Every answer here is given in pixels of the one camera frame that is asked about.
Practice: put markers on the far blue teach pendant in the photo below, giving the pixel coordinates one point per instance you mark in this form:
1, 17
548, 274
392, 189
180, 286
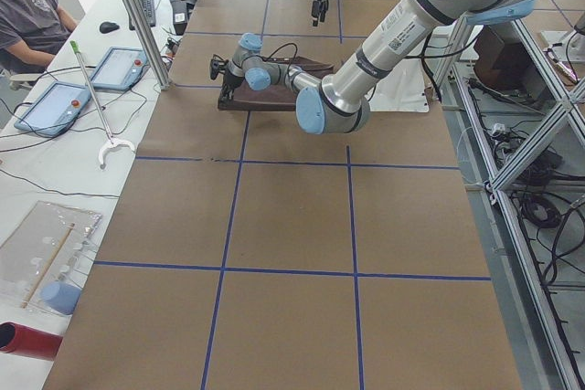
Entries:
119, 69

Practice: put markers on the white reacher grabber tool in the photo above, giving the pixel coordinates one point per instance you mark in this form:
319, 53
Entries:
112, 142

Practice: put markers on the black computer mouse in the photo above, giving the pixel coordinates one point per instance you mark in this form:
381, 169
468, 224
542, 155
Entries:
107, 27

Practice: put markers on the person in grey shirt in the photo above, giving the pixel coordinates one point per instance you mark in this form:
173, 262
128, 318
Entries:
32, 34

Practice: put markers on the wooden stick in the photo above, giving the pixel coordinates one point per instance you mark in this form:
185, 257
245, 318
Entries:
43, 271

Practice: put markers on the blue teach pendant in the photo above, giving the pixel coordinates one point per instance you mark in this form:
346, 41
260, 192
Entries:
119, 69
55, 110

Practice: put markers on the red cylinder tube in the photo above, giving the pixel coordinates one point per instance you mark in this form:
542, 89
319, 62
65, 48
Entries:
29, 342

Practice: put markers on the aluminium frame post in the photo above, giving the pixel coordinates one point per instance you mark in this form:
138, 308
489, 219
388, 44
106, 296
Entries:
148, 43

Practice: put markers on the clear plastic bag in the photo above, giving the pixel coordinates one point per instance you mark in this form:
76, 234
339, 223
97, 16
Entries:
27, 249

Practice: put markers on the light blue plastic cup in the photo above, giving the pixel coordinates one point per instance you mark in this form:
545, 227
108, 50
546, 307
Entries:
61, 297

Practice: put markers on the dark brown t-shirt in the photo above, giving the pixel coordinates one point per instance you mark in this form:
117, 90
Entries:
276, 97

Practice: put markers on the black keyboard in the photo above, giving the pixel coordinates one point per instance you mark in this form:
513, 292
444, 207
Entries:
148, 8

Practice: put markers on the near blue teach pendant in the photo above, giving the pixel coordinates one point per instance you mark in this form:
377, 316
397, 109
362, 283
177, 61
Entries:
55, 110

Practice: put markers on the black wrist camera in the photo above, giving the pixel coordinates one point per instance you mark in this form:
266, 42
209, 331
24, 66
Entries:
217, 66

